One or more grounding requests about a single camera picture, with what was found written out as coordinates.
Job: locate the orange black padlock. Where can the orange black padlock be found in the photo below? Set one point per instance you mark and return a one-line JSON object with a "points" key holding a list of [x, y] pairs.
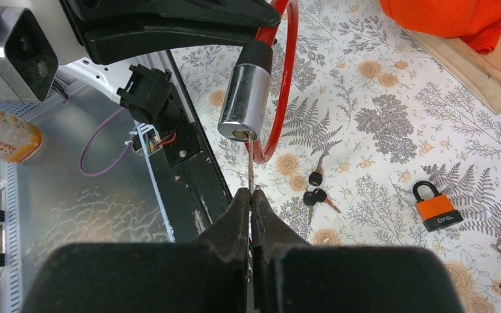
{"points": [[436, 212]]}

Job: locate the silver keys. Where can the silver keys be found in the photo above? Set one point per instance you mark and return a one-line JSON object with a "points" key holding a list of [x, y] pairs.
{"points": [[250, 164]]}

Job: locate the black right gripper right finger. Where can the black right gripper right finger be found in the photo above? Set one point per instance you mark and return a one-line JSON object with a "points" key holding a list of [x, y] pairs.
{"points": [[291, 275]]}

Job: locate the orange shirt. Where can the orange shirt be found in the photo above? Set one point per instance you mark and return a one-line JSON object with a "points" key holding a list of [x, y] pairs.
{"points": [[476, 22]]}

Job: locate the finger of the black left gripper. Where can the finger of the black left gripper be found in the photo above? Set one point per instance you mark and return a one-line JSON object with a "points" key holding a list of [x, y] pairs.
{"points": [[101, 14], [109, 45]]}

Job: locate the orange drink carton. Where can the orange drink carton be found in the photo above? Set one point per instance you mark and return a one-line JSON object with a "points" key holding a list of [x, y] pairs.
{"points": [[19, 139]]}

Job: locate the floral table mat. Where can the floral table mat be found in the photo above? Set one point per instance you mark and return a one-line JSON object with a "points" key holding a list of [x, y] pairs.
{"points": [[386, 115]]}

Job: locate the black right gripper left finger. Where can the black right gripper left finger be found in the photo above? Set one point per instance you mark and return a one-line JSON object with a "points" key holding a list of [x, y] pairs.
{"points": [[206, 274]]}

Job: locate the black headed keys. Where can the black headed keys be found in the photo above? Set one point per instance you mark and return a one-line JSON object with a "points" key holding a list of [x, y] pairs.
{"points": [[317, 195]]}

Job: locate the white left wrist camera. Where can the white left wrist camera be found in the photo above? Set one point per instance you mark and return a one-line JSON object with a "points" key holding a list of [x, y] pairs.
{"points": [[35, 39]]}

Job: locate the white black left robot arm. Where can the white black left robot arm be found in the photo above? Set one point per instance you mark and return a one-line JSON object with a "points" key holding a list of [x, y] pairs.
{"points": [[146, 93]]}

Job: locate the red cable lock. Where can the red cable lock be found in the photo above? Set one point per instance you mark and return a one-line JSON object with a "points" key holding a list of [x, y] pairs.
{"points": [[246, 98]]}

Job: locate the wooden clothes rack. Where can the wooden clothes rack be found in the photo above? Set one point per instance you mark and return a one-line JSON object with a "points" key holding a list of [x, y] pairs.
{"points": [[480, 73]]}

